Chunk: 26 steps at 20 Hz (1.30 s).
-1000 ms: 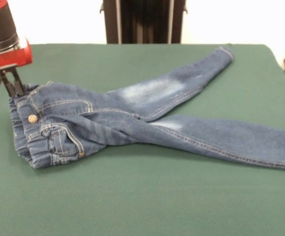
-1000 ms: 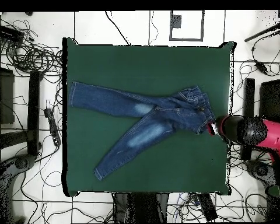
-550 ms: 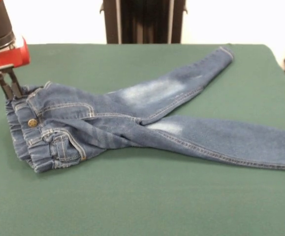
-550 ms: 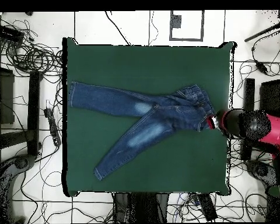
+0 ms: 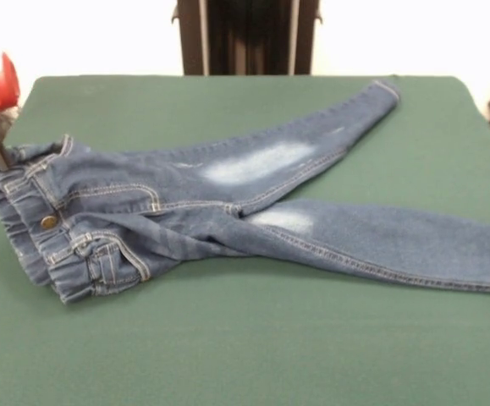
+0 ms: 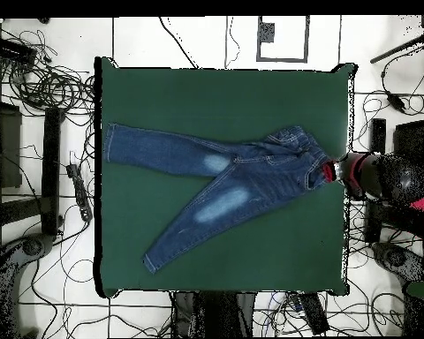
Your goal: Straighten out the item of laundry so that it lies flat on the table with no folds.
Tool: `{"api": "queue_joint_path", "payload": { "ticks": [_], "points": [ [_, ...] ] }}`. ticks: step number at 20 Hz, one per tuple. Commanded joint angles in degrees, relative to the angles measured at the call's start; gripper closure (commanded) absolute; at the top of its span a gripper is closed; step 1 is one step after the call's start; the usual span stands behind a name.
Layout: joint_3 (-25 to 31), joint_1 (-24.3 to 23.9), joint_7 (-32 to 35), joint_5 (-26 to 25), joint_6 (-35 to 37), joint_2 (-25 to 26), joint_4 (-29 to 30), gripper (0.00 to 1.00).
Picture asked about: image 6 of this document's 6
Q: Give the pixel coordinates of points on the blue denim jeans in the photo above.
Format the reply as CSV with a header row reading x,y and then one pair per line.
x,y
251,176

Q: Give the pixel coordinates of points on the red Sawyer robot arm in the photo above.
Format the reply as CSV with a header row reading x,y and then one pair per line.
x,y
385,176

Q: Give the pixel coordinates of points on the black flat box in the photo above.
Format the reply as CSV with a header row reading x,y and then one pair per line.
x,y
10,47

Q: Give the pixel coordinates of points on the black stand bar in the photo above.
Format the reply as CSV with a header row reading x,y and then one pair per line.
x,y
51,169
378,134

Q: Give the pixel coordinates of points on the dark square case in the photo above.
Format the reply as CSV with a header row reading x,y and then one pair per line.
x,y
7,148
411,137

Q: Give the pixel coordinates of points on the black power adapter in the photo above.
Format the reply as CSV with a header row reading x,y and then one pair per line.
x,y
395,101

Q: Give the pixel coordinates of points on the grey wheeled stand leg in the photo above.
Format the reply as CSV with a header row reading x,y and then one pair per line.
x,y
395,257
31,247

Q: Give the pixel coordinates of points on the black tripod leg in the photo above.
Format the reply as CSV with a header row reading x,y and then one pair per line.
x,y
392,53

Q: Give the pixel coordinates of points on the black power strip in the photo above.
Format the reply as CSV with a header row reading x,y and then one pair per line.
x,y
314,314
79,190

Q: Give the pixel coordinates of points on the dark green table cloth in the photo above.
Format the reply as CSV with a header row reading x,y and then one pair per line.
x,y
162,99

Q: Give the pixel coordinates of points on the grey square frame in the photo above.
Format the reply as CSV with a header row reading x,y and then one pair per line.
x,y
282,60

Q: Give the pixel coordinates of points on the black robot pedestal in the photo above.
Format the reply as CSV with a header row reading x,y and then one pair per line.
x,y
215,314

